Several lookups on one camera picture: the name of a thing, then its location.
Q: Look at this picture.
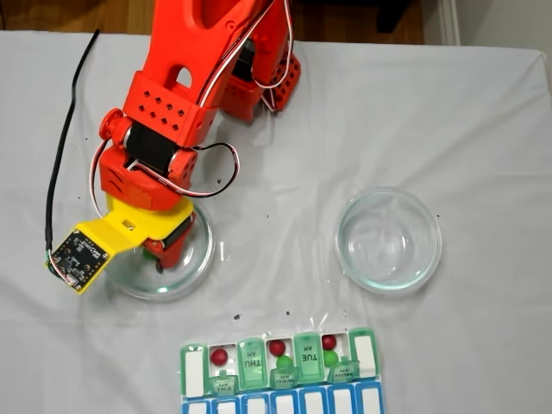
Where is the black camera cable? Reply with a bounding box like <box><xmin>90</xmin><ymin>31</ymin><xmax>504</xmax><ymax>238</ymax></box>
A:
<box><xmin>42</xmin><ymin>28</ymin><xmax>102</xmax><ymax>260</ymax></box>

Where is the white table cloth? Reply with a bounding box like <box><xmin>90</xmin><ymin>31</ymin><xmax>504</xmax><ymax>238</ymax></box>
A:
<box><xmin>0</xmin><ymin>29</ymin><xmax>547</xmax><ymax>414</ymax></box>

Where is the camera board on yellow mount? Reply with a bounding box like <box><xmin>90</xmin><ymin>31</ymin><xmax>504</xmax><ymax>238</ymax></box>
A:
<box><xmin>41</xmin><ymin>215</ymin><xmax>135</xmax><ymax>295</ymax></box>

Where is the weekly pill organizer box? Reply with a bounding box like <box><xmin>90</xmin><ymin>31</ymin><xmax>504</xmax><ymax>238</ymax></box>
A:
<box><xmin>179</xmin><ymin>326</ymin><xmax>385</xmax><ymax>414</ymax></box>

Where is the white baseboard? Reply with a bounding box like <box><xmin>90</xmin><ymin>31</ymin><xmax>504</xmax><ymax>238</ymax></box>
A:
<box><xmin>439</xmin><ymin>0</ymin><xmax>461</xmax><ymax>47</ymax></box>

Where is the red white black servo wire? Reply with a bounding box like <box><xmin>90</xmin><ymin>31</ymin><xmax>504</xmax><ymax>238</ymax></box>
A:
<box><xmin>88</xmin><ymin>137</ymin><xmax>109</xmax><ymax>216</ymax></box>
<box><xmin>189</xmin><ymin>0</ymin><xmax>294</xmax><ymax>199</ymax></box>

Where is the clear glass bowl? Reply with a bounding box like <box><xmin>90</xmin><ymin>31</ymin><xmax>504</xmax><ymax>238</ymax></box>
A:
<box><xmin>99</xmin><ymin>206</ymin><xmax>216</xmax><ymax>301</ymax></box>
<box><xmin>333</xmin><ymin>185</ymin><xmax>444</xmax><ymax>298</ymax></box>

